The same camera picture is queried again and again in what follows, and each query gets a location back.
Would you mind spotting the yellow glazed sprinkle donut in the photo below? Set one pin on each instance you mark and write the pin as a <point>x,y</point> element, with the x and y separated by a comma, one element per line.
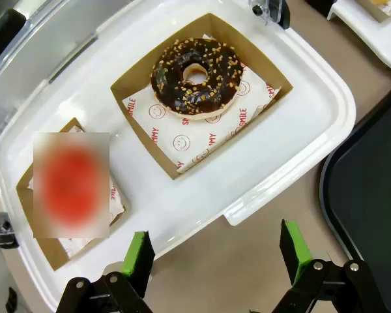
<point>378,1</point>

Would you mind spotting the red glazed donut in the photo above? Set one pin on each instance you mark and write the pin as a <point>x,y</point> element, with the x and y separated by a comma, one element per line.
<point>71,186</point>

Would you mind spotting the kraft paper donut box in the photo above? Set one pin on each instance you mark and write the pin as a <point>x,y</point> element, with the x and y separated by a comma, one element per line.
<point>387,14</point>
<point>47,251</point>
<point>140,130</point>

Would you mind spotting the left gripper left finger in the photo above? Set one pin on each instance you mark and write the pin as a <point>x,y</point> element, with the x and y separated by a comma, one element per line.
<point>138,257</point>

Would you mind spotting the white display case base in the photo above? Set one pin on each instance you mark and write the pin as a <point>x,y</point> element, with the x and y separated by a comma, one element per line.
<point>247,182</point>
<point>371,36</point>

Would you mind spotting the white smile-print paper liner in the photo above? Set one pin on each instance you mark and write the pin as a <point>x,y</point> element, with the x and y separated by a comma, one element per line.
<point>116,202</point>
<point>195,143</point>

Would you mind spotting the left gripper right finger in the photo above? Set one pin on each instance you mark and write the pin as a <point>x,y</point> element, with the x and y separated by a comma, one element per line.
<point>295,251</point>

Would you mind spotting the black plastic serving tray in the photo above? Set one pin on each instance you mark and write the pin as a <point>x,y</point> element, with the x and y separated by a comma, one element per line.
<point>368,202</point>

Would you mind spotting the chocolate donut with nut crumbs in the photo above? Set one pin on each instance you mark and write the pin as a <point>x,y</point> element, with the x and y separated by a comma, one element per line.
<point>169,78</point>

